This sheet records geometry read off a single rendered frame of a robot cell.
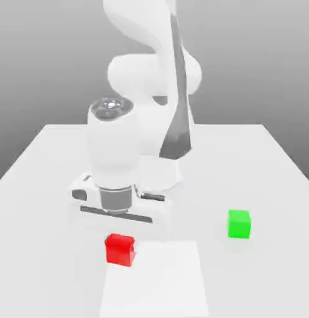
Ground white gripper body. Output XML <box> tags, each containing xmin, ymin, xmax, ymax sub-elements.
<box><xmin>67</xmin><ymin>196</ymin><xmax>173</xmax><ymax>240</ymax></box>

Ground small red cube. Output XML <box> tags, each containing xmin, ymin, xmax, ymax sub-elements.
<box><xmin>104</xmin><ymin>233</ymin><xmax>137</xmax><ymax>268</ymax></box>

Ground small green cube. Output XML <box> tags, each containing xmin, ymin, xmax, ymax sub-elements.
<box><xmin>227</xmin><ymin>209</ymin><xmax>252</xmax><ymax>240</ymax></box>

